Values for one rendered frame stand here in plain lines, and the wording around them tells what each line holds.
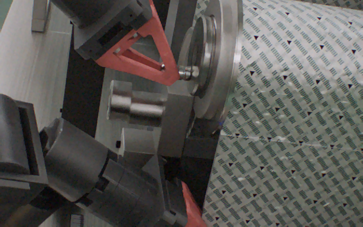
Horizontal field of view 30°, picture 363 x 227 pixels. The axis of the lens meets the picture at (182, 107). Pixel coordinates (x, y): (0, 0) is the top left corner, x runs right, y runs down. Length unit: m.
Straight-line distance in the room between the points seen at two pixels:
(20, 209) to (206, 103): 0.19
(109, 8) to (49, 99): 0.75
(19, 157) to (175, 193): 0.15
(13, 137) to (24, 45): 1.02
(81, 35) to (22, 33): 1.05
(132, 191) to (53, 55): 0.95
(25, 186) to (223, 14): 0.22
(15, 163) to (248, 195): 0.22
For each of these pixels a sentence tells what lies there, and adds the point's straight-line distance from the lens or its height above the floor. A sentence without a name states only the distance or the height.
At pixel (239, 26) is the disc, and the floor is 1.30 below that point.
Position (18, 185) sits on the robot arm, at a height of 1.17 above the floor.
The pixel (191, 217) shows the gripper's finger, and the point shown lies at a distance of 0.62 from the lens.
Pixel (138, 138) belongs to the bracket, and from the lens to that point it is 0.71.
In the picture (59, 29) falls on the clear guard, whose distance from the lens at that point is 1.66.
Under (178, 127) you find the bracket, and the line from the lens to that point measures 0.68.
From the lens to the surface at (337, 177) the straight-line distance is 0.65.
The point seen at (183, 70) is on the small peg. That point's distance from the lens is 0.64.
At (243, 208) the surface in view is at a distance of 0.65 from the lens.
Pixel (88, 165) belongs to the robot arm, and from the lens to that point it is 0.58.
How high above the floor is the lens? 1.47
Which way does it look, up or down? 24 degrees down
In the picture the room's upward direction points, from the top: 12 degrees clockwise
